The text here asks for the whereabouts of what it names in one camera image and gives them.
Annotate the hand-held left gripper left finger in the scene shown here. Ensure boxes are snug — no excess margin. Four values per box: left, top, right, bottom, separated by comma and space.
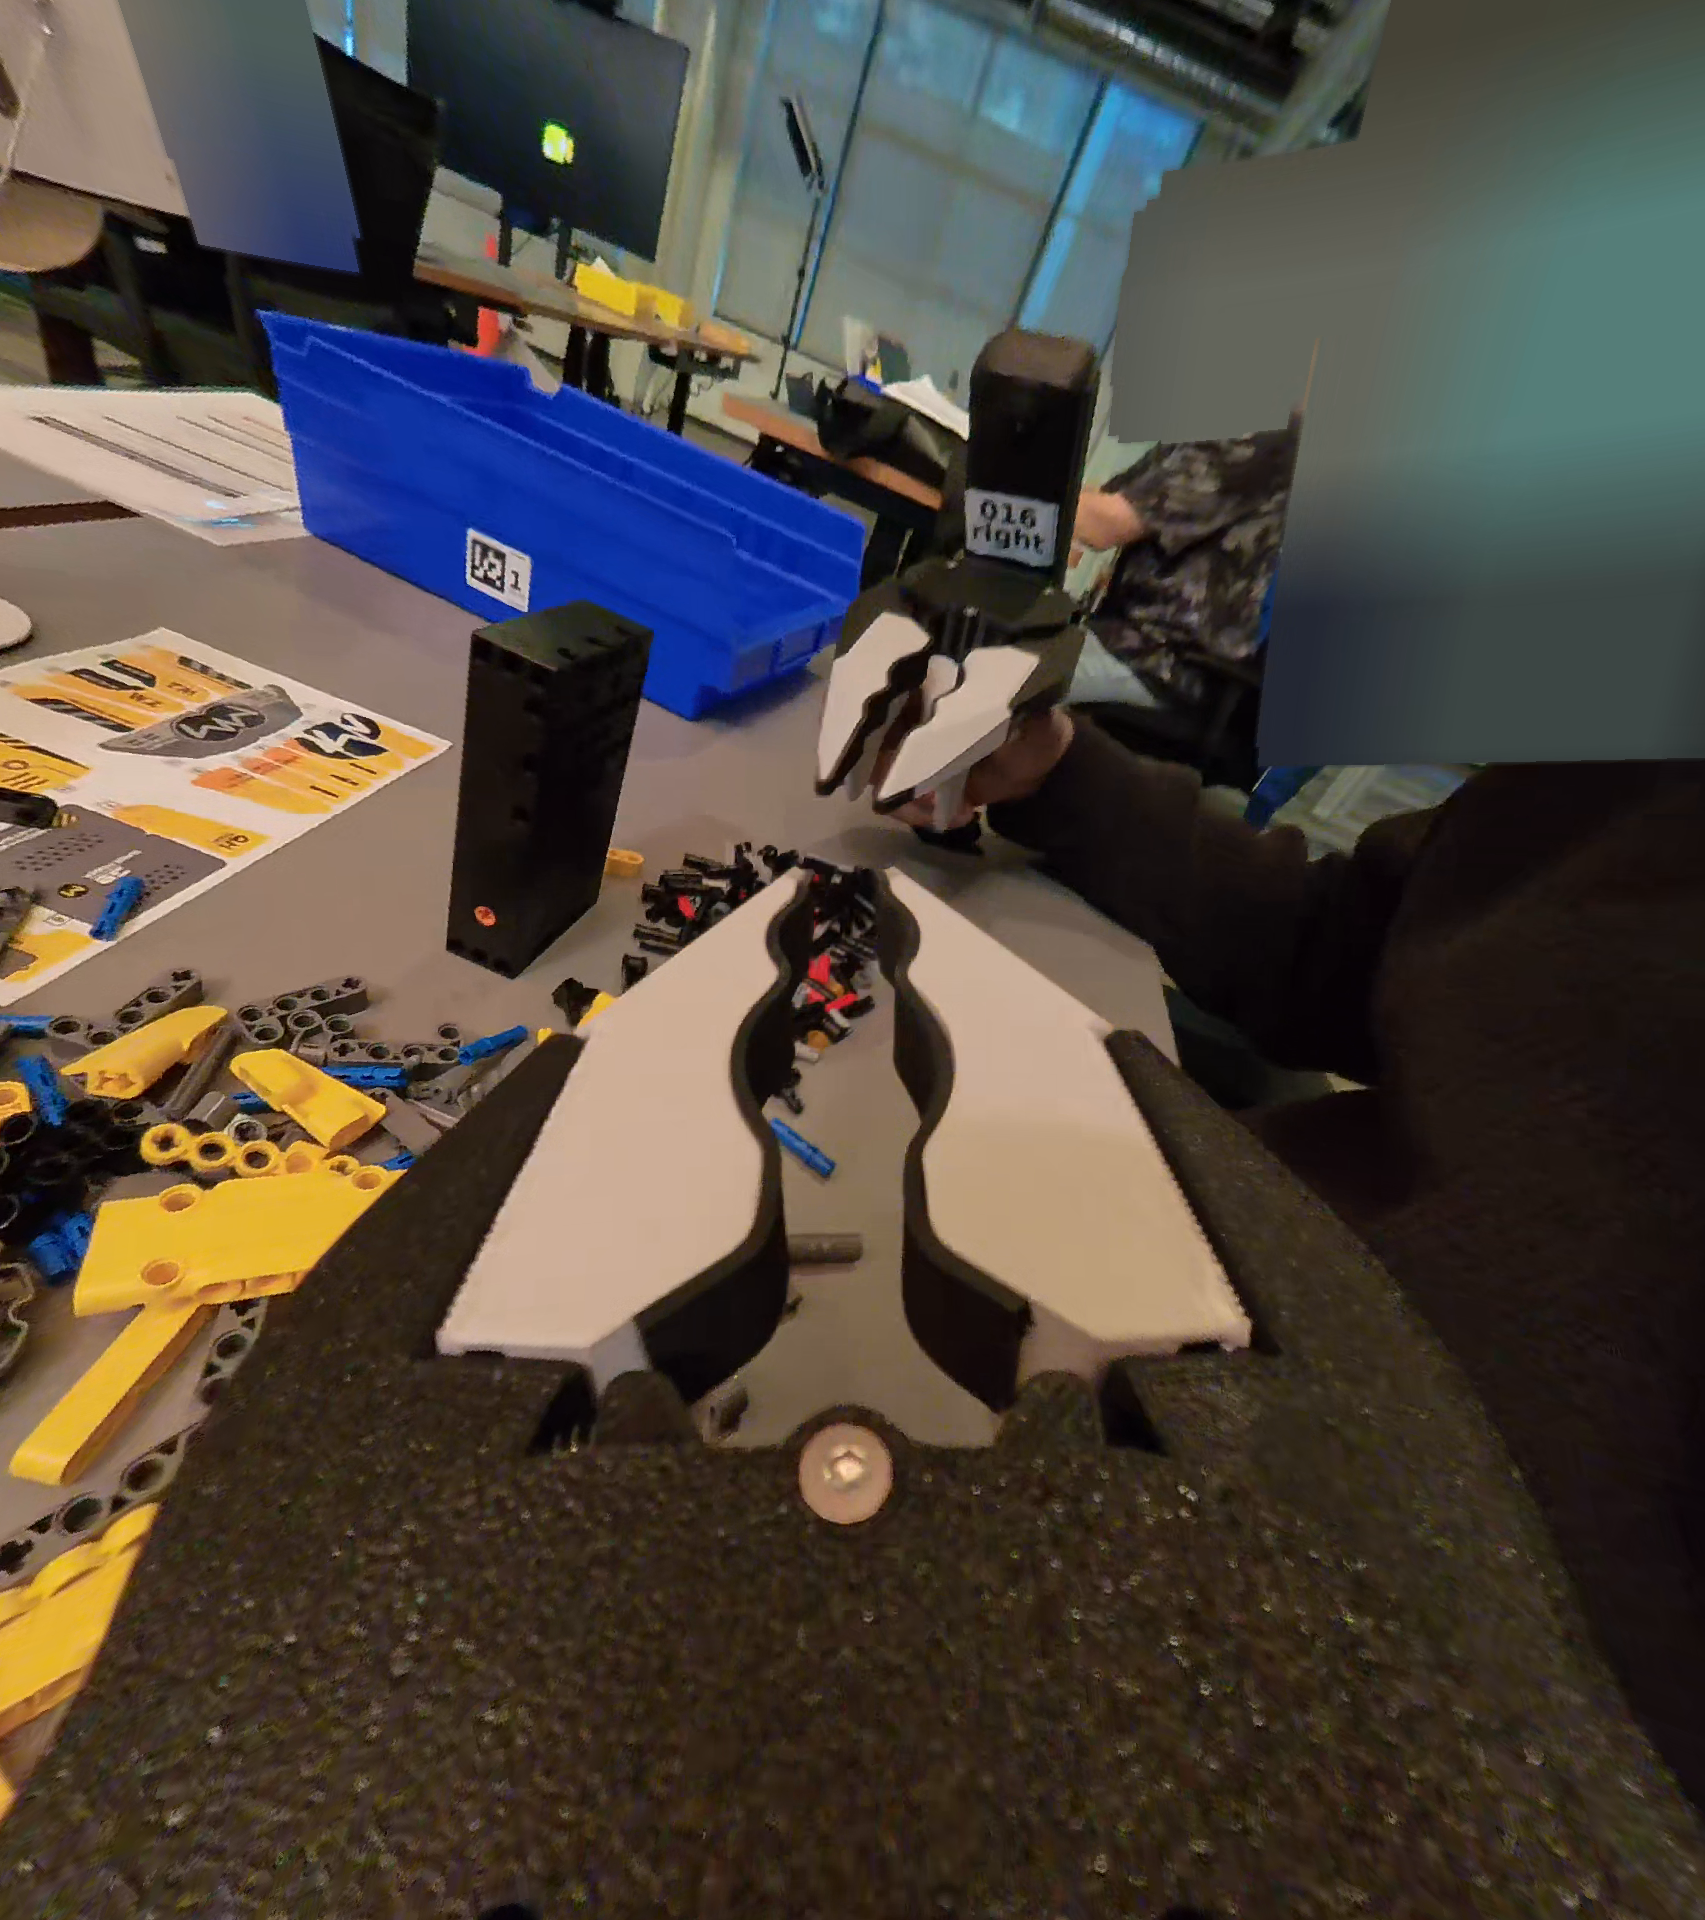
435, 866, 814, 1409

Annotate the person's right hand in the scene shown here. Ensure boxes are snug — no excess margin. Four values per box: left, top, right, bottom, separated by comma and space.
894, 702, 1078, 850

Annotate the yellow sticker sheet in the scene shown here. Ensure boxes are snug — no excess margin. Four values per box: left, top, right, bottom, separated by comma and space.
0, 627, 452, 1010

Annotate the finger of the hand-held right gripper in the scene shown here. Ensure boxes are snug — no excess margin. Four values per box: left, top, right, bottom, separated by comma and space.
871, 645, 1037, 817
817, 613, 933, 793

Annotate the person's dark sweater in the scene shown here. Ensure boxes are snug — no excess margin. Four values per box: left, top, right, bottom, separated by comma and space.
1243, 757, 1705, 1920

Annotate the black bag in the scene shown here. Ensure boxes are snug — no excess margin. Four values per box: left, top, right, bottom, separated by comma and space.
810, 374, 976, 471

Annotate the blue plastic storage bin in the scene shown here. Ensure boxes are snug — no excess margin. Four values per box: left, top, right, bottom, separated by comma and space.
257, 311, 868, 723

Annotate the pile of black red pins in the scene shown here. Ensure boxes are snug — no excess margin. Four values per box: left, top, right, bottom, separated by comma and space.
552, 840, 897, 1087

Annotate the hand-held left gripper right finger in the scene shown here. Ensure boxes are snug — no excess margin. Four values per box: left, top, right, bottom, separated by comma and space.
878, 866, 1255, 1416

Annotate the person's right forearm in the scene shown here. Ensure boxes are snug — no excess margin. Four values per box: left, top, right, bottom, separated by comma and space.
985, 716, 1484, 1087

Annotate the dark computer monitor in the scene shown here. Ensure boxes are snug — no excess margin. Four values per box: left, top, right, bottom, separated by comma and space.
405, 0, 693, 270

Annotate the printed white paper sheet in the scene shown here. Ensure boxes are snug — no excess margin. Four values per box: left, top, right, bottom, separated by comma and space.
0, 378, 307, 547

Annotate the black perforated block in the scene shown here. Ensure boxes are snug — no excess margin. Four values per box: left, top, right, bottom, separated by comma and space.
443, 601, 653, 981

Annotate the yellow box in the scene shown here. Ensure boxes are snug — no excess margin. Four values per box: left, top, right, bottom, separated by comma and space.
569, 262, 693, 329

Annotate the pile of yellow black bricks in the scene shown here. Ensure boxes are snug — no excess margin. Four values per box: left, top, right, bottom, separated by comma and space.
0, 877, 597, 1870

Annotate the wooden background desk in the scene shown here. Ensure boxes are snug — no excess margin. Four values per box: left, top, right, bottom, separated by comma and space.
414, 258, 761, 438
721, 393, 945, 512

